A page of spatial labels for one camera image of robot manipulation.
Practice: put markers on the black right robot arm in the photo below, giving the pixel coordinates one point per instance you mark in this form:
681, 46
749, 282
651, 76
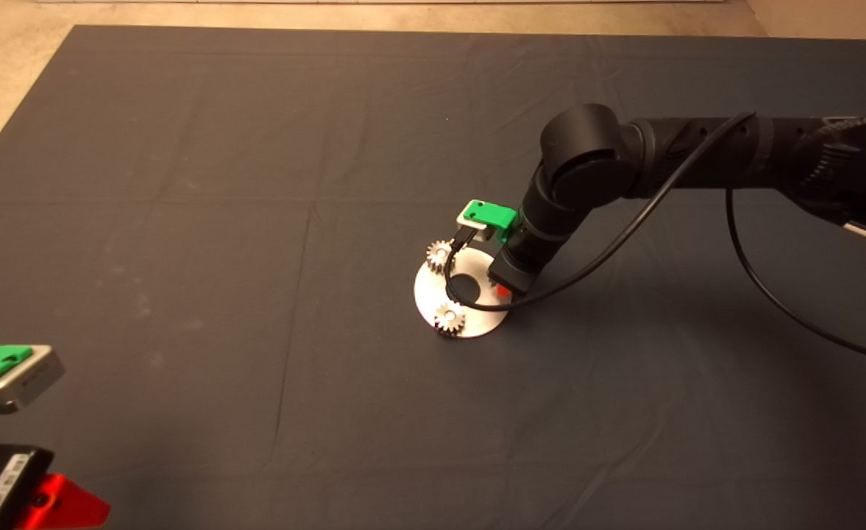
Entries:
587, 147

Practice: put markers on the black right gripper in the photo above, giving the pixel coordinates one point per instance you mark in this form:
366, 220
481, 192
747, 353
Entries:
521, 265

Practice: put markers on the round metal carrier plate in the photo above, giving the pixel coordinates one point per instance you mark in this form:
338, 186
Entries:
429, 294

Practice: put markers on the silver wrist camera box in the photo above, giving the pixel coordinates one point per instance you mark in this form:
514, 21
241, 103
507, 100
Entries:
477, 234
35, 379

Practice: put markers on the shiny steel spur gear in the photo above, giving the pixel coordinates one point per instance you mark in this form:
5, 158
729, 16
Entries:
434, 259
444, 324

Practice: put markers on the dark grey table cloth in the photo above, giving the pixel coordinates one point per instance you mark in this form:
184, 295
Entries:
256, 147

